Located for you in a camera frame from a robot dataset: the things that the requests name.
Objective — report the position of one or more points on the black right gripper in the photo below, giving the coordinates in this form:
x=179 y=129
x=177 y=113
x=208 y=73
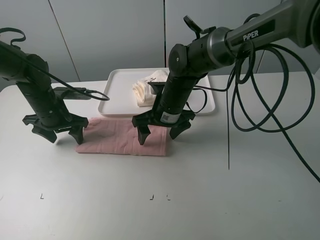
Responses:
x=177 y=122

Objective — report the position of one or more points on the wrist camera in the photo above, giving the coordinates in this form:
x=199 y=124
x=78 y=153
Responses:
x=66 y=93
x=156 y=88

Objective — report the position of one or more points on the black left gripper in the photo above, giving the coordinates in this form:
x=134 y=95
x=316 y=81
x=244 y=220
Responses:
x=48 y=124

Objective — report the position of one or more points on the cream white towel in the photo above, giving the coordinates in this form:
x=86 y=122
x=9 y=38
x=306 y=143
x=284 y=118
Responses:
x=143 y=92

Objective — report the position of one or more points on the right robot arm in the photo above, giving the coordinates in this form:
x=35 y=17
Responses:
x=218 y=47

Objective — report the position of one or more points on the pink towel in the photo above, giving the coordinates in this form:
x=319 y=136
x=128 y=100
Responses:
x=118 y=136

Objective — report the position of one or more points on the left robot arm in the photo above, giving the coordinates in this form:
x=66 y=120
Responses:
x=35 y=86

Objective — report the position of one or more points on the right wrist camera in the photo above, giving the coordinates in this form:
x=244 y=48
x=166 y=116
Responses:
x=156 y=88

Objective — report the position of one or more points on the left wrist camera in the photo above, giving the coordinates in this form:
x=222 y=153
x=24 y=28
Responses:
x=66 y=93

